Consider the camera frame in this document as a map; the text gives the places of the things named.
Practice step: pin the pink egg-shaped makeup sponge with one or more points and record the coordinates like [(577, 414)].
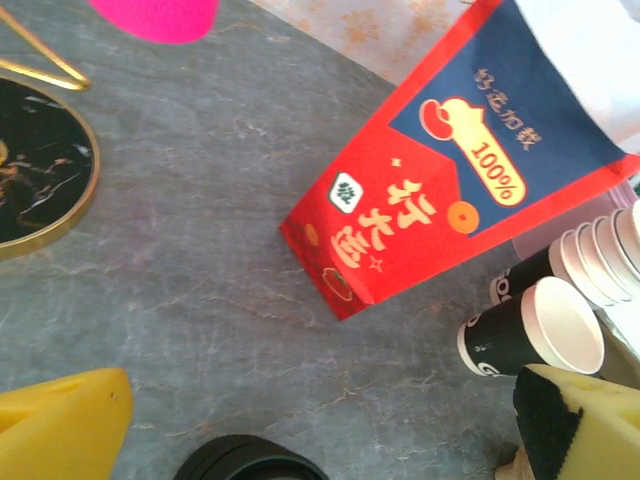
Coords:
[(160, 20)]

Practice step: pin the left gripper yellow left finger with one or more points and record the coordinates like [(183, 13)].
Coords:
[(55, 430)]

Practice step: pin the brown pulp cup carrier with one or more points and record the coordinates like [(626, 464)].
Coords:
[(512, 465)]

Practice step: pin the stack of black cup lids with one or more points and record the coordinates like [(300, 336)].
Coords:
[(250, 460)]

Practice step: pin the black paper coffee cup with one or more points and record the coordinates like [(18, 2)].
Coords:
[(505, 335)]

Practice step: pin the red paper takeout bag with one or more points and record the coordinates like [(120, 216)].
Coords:
[(425, 200)]

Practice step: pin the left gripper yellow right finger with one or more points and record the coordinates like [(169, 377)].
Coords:
[(605, 430)]

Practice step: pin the stack of paper cups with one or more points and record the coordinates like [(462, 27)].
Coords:
[(590, 265)]

